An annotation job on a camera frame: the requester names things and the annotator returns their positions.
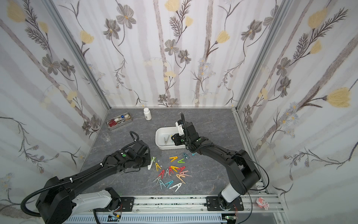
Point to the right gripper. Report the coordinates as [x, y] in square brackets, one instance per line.
[177, 139]

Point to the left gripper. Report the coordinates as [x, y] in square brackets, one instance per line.
[148, 154]

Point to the white clothespin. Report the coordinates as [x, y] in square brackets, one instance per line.
[151, 163]
[176, 187]

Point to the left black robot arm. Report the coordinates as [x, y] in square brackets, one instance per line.
[55, 202]

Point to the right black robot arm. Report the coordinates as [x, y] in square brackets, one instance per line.
[242, 171]

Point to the white storage box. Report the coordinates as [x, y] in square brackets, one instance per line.
[163, 138]

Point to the dark teal clothespin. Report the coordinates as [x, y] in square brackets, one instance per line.
[185, 156]

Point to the yellow clothespin left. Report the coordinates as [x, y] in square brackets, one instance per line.
[158, 167]

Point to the yellow clothespin upper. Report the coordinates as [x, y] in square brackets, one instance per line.
[173, 158]

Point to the red clothespin pile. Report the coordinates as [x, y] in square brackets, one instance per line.
[162, 174]

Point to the pink clothespin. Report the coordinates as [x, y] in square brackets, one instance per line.
[184, 173]

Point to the clear glass cup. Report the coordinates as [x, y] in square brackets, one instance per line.
[105, 137]

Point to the tan clothespin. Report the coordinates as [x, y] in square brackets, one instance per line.
[180, 177]

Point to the teal clothespin bottom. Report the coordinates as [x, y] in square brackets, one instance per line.
[168, 184]

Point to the white pill bottle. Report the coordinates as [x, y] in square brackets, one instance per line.
[147, 114]

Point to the metal tray with tools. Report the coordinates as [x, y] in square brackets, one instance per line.
[118, 121]

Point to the white clothespin bottom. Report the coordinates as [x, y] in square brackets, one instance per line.
[176, 187]

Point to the pink white small object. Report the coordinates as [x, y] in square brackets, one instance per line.
[261, 203]

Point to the aluminium front rail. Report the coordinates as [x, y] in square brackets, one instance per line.
[186, 209]

